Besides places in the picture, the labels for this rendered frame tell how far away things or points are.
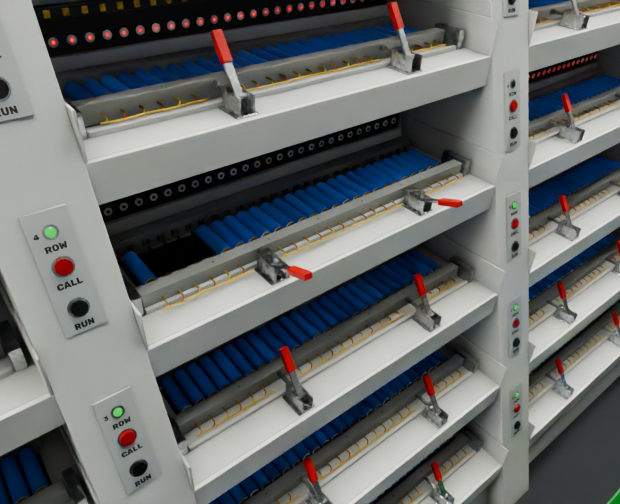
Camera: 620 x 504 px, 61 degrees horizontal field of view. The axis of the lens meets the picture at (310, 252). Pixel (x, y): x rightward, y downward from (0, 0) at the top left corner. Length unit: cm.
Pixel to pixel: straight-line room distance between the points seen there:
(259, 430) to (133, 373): 22
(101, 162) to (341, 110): 29
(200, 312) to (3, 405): 21
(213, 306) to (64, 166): 23
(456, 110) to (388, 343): 40
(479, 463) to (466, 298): 40
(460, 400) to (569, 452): 49
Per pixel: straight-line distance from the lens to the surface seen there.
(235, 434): 74
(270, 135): 61
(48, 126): 52
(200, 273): 64
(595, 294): 142
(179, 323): 61
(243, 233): 71
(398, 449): 97
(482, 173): 93
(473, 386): 109
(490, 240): 97
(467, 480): 120
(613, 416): 162
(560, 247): 118
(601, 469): 147
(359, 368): 82
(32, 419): 59
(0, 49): 51
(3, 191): 52
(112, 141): 56
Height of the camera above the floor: 102
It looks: 22 degrees down
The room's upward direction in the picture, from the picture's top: 10 degrees counter-clockwise
